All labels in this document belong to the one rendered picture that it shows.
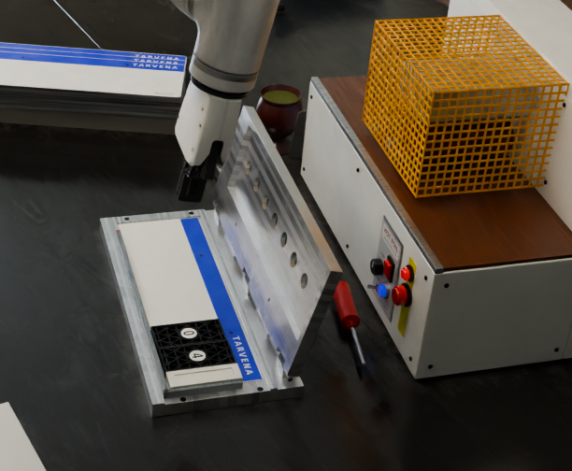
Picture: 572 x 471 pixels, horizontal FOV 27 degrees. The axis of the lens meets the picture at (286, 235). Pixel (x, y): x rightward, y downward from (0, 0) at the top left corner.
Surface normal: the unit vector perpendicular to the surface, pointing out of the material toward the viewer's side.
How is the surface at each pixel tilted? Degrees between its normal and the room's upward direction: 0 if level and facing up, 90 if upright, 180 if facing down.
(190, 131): 77
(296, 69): 0
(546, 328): 90
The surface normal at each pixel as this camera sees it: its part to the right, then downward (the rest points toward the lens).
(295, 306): -0.90, -0.11
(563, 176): -0.96, 0.09
